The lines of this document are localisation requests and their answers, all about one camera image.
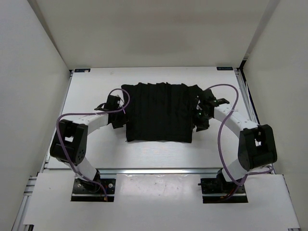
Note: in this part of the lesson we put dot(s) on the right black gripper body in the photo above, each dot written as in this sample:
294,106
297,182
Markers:
201,121

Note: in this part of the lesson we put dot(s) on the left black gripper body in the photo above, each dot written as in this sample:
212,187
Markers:
121,119

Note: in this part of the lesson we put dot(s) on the black skirt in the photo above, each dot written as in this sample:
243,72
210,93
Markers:
160,112

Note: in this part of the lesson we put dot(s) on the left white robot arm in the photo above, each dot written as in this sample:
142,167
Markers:
69,143

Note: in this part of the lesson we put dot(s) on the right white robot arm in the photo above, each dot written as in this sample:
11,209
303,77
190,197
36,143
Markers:
256,143

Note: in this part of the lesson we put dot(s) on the right blue label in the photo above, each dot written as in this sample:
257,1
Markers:
224,68

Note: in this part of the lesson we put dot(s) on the blue label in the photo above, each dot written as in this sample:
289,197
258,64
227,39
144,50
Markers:
82,70
224,68

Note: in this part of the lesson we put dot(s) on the left blue label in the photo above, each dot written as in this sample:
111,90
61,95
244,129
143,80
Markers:
82,70

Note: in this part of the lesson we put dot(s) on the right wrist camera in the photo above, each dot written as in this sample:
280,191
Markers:
209,98

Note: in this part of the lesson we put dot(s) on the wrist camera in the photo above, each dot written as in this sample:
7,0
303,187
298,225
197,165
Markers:
209,98
112,104

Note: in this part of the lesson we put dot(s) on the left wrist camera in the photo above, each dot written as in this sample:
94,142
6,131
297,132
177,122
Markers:
112,104

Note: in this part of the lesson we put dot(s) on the aluminium front rail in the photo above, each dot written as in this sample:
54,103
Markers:
158,171

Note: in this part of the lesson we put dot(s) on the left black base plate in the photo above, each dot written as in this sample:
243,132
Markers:
84,191

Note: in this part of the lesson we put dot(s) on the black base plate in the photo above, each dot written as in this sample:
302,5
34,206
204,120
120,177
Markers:
218,191
84,191

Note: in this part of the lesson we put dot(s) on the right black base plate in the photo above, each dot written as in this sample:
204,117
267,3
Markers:
218,191

